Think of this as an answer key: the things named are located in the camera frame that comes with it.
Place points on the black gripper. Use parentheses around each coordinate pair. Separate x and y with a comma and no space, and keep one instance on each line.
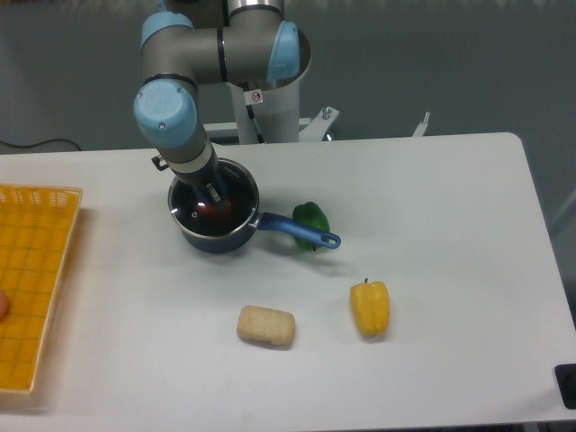
(197,168)

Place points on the black device at table edge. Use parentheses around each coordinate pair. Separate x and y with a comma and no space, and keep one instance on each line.
(566,379)

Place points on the yellow bell pepper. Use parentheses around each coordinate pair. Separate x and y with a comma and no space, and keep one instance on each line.
(371,307)

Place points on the yellow woven basket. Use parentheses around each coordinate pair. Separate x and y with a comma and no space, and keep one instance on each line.
(37,225)

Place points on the green bell pepper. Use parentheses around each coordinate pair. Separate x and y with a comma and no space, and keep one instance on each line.
(311,214)

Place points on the red bell pepper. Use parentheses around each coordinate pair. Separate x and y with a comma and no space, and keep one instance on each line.
(207,214)

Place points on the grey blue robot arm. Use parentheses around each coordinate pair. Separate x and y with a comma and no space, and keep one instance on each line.
(187,44)

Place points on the glass pot lid blue knob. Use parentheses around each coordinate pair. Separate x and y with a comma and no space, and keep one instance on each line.
(240,187)

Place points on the beige bread loaf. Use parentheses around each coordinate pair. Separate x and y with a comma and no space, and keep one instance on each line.
(265,325)

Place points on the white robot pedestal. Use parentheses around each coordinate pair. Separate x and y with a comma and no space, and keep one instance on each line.
(270,112)

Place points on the dark blue saucepan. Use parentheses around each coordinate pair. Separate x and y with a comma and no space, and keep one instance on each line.
(263,221)

